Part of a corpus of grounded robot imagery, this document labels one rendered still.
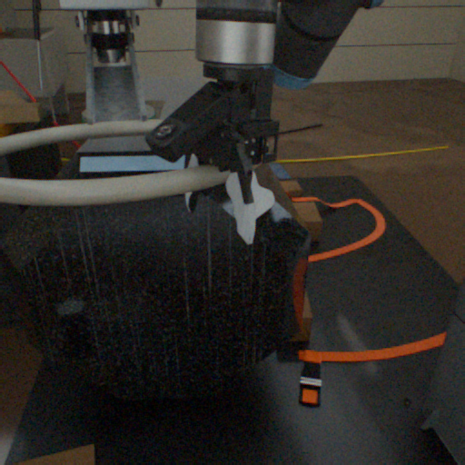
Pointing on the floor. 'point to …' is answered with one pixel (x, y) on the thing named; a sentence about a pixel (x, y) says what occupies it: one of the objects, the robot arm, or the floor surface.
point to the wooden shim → (84, 455)
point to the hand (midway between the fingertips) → (213, 225)
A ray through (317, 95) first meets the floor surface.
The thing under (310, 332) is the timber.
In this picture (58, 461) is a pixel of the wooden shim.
